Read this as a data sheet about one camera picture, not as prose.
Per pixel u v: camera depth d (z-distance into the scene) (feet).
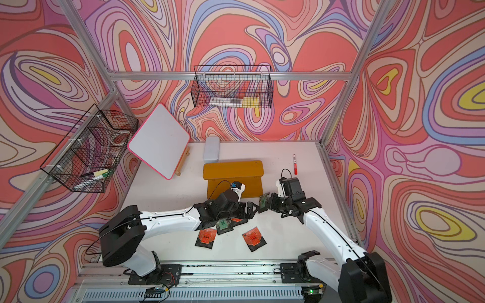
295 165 3.55
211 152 3.65
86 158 2.42
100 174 2.36
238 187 2.44
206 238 2.71
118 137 2.88
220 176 2.84
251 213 2.36
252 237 2.72
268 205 2.68
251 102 2.70
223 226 2.76
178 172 3.32
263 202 2.80
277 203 2.35
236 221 2.85
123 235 1.46
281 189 2.14
